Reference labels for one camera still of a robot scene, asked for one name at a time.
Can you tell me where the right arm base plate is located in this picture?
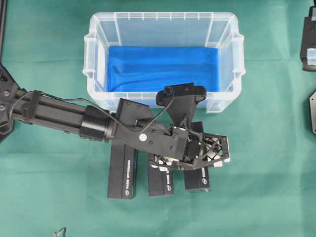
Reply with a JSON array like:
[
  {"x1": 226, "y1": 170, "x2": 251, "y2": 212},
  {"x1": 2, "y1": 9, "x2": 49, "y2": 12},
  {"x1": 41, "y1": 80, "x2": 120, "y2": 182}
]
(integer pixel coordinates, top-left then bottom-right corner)
[{"x1": 309, "y1": 91, "x2": 316, "y2": 135}]

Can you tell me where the black RealSense box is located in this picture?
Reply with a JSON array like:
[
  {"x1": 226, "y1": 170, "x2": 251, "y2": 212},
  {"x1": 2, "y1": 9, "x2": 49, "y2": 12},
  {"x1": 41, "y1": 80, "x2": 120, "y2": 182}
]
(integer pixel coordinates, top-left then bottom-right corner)
[
  {"x1": 107, "y1": 140, "x2": 138, "y2": 199},
  {"x1": 147, "y1": 154, "x2": 174, "y2": 197},
  {"x1": 184, "y1": 121, "x2": 212, "y2": 193}
]

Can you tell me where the green table cloth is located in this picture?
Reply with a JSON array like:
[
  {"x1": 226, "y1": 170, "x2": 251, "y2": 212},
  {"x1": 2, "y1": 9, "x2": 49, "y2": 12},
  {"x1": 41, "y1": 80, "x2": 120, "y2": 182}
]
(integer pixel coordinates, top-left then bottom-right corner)
[{"x1": 0, "y1": 0, "x2": 316, "y2": 237}]

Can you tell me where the clear plastic storage case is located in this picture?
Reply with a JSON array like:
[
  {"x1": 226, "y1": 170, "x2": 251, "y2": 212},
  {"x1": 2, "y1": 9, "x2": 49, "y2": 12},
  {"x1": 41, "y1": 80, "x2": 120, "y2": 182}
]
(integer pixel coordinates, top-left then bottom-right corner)
[{"x1": 82, "y1": 12, "x2": 245, "y2": 113}]

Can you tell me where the small metal wire piece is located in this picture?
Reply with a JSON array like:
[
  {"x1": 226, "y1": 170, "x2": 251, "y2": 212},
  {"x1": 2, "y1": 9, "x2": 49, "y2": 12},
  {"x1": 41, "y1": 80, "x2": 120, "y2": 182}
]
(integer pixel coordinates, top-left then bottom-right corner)
[{"x1": 53, "y1": 220, "x2": 67, "y2": 232}]

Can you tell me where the black cable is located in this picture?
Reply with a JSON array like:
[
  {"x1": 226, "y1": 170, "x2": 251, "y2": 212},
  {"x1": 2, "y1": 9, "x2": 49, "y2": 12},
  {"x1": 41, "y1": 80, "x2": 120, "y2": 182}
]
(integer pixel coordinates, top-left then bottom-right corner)
[{"x1": 9, "y1": 88, "x2": 176, "y2": 131}]

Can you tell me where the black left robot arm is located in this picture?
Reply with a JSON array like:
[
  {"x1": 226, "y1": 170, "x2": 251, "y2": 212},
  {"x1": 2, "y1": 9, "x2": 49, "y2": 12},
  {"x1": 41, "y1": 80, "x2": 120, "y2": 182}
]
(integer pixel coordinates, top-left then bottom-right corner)
[{"x1": 0, "y1": 67, "x2": 231, "y2": 171}]

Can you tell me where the blue liner sheet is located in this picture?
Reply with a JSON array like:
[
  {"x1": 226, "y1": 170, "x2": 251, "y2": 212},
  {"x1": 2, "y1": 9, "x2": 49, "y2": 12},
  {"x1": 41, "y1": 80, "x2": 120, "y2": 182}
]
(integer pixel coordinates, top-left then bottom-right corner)
[{"x1": 107, "y1": 46, "x2": 220, "y2": 92}]

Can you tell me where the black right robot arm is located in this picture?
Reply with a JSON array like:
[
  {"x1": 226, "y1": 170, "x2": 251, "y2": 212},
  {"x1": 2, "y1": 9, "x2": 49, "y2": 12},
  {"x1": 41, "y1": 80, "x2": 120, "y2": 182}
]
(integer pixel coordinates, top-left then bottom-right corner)
[{"x1": 216, "y1": 0, "x2": 316, "y2": 170}]

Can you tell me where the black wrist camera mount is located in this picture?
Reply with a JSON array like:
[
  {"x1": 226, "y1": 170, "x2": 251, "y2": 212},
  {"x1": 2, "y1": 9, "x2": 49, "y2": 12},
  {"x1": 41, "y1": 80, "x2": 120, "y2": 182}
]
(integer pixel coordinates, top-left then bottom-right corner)
[{"x1": 156, "y1": 83, "x2": 207, "y2": 128}]

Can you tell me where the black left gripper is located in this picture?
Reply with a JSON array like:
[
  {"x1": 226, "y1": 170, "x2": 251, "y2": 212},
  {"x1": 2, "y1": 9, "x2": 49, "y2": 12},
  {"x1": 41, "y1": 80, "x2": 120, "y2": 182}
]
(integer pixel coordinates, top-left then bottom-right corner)
[{"x1": 116, "y1": 125, "x2": 231, "y2": 171}]

